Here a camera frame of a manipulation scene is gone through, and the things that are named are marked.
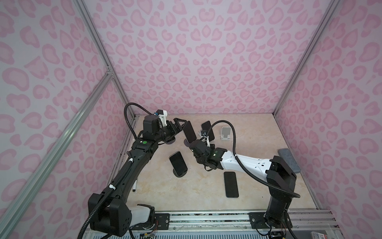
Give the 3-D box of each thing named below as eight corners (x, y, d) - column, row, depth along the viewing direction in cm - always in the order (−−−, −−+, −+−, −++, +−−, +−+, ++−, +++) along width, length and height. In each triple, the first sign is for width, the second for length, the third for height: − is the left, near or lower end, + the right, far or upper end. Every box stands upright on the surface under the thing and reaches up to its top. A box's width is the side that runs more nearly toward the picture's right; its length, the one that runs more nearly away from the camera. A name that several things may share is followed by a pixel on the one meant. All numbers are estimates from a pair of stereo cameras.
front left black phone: (178, 178, 89) (176, 166, 77) (172, 169, 93) (168, 156, 80) (187, 172, 91) (186, 159, 79) (180, 163, 95) (178, 150, 83)
